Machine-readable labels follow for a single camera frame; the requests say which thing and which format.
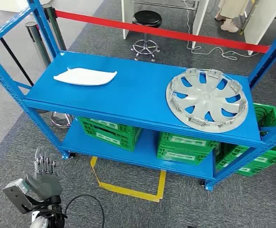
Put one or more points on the black barrier belt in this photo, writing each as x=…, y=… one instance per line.
x=9, y=50

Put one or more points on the grey wheel hubcap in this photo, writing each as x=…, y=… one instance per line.
x=206, y=100

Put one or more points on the yellow U-shaped floor tape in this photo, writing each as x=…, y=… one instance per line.
x=128, y=191

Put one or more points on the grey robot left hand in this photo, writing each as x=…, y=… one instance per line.
x=45, y=185

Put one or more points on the white desk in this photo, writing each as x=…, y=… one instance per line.
x=259, y=22
x=199, y=15

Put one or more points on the red barrier belt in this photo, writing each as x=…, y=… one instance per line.
x=166, y=33

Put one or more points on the black round stool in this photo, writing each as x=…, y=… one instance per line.
x=147, y=18

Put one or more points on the blue metal shelf rack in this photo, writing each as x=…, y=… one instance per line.
x=138, y=94

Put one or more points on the person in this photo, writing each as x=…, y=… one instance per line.
x=229, y=12

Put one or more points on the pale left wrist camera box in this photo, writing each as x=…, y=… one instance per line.
x=15, y=190

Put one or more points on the green plastic crate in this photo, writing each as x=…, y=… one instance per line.
x=183, y=148
x=109, y=133
x=268, y=116

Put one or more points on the white curved plastic part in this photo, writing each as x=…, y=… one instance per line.
x=85, y=77

